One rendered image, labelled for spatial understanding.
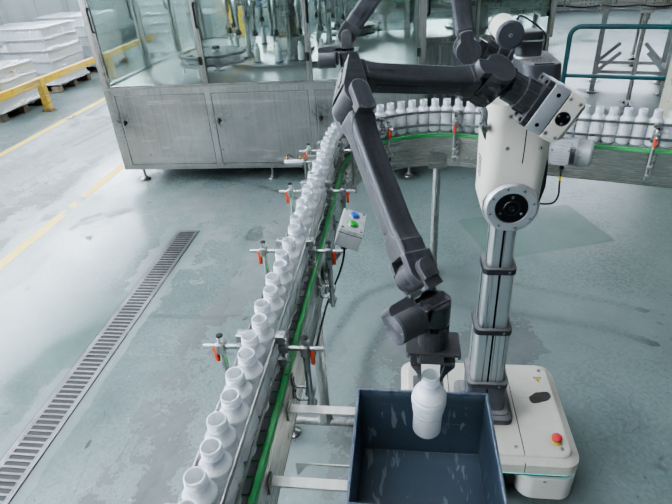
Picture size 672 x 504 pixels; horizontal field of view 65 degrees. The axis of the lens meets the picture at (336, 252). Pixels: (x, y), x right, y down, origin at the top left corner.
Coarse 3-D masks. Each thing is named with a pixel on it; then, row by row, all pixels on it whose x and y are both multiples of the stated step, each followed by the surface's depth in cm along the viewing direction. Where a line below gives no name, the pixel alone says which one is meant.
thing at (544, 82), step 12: (516, 84) 123; (528, 84) 124; (540, 84) 124; (552, 84) 121; (504, 96) 125; (516, 96) 125; (528, 96) 123; (540, 96) 123; (516, 108) 127; (528, 108) 125; (516, 120) 130; (528, 120) 126
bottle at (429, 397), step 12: (432, 372) 106; (420, 384) 107; (432, 384) 104; (420, 396) 106; (432, 396) 105; (444, 396) 106; (420, 408) 106; (432, 408) 105; (444, 408) 108; (420, 420) 108; (432, 420) 107; (420, 432) 110; (432, 432) 110
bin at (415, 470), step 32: (288, 416) 127; (384, 416) 133; (448, 416) 130; (480, 416) 129; (352, 448) 114; (384, 448) 139; (416, 448) 137; (448, 448) 136; (480, 448) 133; (288, 480) 110; (320, 480) 110; (352, 480) 111; (384, 480) 131; (416, 480) 131; (448, 480) 130; (480, 480) 130
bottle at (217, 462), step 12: (204, 444) 91; (216, 444) 92; (204, 456) 90; (216, 456) 90; (228, 456) 93; (204, 468) 91; (216, 468) 91; (228, 468) 92; (216, 480) 91; (228, 492) 93
